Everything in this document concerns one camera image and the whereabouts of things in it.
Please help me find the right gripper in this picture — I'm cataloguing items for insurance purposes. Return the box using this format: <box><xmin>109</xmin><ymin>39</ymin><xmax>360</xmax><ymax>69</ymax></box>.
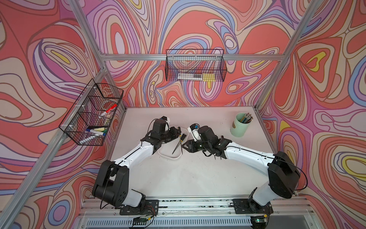
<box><xmin>181</xmin><ymin>139</ymin><xmax>211</xmax><ymax>153</ymax></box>

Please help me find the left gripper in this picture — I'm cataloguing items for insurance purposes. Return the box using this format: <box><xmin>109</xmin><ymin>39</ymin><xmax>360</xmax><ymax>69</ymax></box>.
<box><xmin>158</xmin><ymin>126</ymin><xmax>181</xmax><ymax>144</ymax></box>

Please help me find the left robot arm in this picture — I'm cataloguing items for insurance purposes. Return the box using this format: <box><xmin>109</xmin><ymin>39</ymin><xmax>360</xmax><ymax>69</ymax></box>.
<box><xmin>92</xmin><ymin>116</ymin><xmax>182</xmax><ymax>208</ymax></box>

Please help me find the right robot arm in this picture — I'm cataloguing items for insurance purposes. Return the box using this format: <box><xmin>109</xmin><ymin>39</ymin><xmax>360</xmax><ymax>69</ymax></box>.
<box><xmin>183</xmin><ymin>124</ymin><xmax>301</xmax><ymax>211</ymax></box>

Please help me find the white storage tray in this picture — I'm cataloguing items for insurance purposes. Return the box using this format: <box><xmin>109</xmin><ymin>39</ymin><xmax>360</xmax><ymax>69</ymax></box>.
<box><xmin>157</xmin><ymin>128</ymin><xmax>188</xmax><ymax>160</ymax></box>

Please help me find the yellow box in basket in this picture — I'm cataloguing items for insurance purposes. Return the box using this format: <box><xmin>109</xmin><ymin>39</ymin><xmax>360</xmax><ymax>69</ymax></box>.
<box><xmin>202</xmin><ymin>73</ymin><xmax>216</xmax><ymax>82</ymax></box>

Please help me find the green pencil cup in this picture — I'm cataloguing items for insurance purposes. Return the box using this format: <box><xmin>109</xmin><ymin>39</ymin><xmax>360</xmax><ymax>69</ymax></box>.
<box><xmin>230</xmin><ymin>113</ymin><xmax>251</xmax><ymax>137</ymax></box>

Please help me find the clear tube in basket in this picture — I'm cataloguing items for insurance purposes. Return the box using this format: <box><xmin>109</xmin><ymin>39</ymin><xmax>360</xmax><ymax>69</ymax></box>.
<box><xmin>177</xmin><ymin>73</ymin><xmax>203</xmax><ymax>81</ymax></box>

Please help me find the red marker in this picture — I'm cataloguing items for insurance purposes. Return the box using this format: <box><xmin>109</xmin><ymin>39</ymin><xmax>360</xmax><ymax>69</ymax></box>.
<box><xmin>100</xmin><ymin>104</ymin><xmax>117</xmax><ymax>117</ymax></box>

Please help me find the coloured pencils bundle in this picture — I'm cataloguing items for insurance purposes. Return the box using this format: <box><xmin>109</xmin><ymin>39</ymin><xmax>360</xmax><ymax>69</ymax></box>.
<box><xmin>240</xmin><ymin>113</ymin><xmax>253</xmax><ymax>124</ymax></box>

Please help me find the blue cap marker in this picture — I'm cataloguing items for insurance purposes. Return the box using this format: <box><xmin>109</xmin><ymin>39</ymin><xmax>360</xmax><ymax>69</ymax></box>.
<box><xmin>86</xmin><ymin>129</ymin><xmax>106</xmax><ymax>136</ymax></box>

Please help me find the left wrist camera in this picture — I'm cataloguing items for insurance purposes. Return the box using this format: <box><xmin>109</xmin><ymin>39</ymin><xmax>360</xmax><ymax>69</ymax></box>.
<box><xmin>161</xmin><ymin>116</ymin><xmax>170</xmax><ymax>129</ymax></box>

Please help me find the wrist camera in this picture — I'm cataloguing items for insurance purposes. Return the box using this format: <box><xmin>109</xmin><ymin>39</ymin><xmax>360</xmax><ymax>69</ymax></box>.
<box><xmin>161</xmin><ymin>116</ymin><xmax>170</xmax><ymax>129</ymax></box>
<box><xmin>189</xmin><ymin>124</ymin><xmax>201</xmax><ymax>141</ymax></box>

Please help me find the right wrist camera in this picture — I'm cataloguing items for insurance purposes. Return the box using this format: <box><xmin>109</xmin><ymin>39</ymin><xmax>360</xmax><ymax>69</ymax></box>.
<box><xmin>189</xmin><ymin>124</ymin><xmax>201</xmax><ymax>141</ymax></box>

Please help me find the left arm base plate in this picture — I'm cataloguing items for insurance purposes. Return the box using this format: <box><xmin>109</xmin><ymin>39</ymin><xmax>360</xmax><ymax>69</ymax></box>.
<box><xmin>120</xmin><ymin>199</ymin><xmax>159</xmax><ymax>216</ymax></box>

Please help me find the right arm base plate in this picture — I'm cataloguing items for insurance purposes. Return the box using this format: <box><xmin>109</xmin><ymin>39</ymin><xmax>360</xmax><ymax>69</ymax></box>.
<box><xmin>230</xmin><ymin>198</ymin><xmax>274</xmax><ymax>215</ymax></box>

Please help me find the black wire basket back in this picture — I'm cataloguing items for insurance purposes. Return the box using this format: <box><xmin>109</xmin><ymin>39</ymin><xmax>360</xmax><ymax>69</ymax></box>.
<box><xmin>165</xmin><ymin>48</ymin><xmax>227</xmax><ymax>82</ymax></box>

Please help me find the black wire basket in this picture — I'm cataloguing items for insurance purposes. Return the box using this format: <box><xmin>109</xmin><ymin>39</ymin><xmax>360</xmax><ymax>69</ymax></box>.
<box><xmin>165</xmin><ymin>48</ymin><xmax>227</xmax><ymax>82</ymax></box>
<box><xmin>59</xmin><ymin>79</ymin><xmax>124</xmax><ymax>146</ymax></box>

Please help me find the black wire basket left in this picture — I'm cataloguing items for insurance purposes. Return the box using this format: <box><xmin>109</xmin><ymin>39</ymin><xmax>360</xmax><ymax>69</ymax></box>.
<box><xmin>59</xmin><ymin>79</ymin><xmax>124</xmax><ymax>146</ymax></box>

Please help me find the aluminium rail front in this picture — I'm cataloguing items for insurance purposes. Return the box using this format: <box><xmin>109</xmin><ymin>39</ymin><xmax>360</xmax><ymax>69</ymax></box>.
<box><xmin>72</xmin><ymin>196</ymin><xmax>322</xmax><ymax>229</ymax></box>

